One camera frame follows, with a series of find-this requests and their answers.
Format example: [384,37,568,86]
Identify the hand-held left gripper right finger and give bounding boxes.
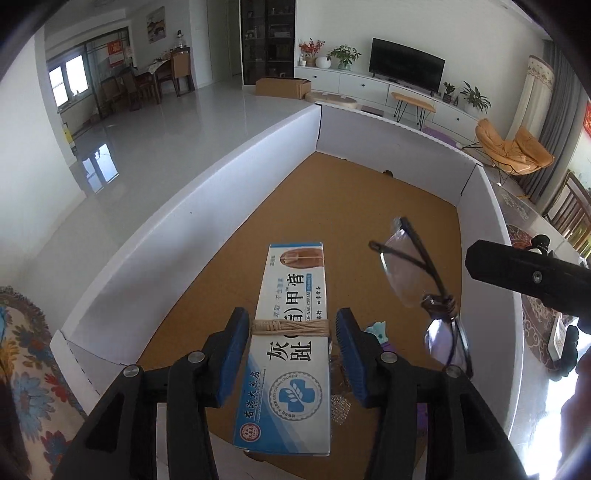
[335,308,528,480]

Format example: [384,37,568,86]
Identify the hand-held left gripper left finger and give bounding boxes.
[51,307,252,480]

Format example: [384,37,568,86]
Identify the white and blue ointment box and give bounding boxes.
[233,240,334,457]

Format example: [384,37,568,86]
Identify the tan woven cord bracelet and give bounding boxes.
[250,318,332,338]

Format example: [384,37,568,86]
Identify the black frame eyeglasses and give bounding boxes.
[369,216,474,377]

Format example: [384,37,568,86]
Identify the white box with cork floor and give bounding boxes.
[50,102,525,480]

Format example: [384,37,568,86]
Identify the brown patterned glass desktop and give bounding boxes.
[496,185,591,384]

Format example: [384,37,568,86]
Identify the person's right hand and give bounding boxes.
[560,371,591,464]

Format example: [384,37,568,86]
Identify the light blue small clip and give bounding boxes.
[364,320,389,343]

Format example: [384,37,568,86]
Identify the wooden slatted chair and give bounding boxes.
[544,170,591,252]

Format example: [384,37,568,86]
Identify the sparkly rhinestone hair clip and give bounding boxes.
[329,392,355,424]

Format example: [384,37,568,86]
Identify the orange lounge chair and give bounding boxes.
[464,118,555,186]

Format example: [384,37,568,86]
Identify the grey curtain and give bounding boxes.
[512,41,586,205]

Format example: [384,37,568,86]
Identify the purple floor mat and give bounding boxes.
[422,125,463,149]

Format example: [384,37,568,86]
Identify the beige patterned curtain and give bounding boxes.
[507,55,556,154]

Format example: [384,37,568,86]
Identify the large leafy potted plant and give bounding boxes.
[458,81,491,114]

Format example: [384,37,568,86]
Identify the wooden bench with hairpin legs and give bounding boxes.
[390,92,437,126]

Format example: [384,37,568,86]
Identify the floral printed blanket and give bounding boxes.
[0,285,89,480]

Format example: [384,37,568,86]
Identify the black flat screen television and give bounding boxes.
[368,38,447,92]

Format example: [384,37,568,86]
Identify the white television cabinet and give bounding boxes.
[294,66,482,148]

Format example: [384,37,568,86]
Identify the brown cardboard box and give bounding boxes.
[255,77,313,100]

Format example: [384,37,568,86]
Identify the wooden dining chair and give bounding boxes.
[170,48,195,97]

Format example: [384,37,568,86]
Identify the wooden dining table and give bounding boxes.
[137,60,174,105]

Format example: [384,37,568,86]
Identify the red flowers in vase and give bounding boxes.
[298,39,327,68]

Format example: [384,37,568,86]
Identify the dark glass display cabinet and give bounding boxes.
[240,0,297,86]

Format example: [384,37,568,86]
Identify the framed wall painting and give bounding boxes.
[146,6,166,44]

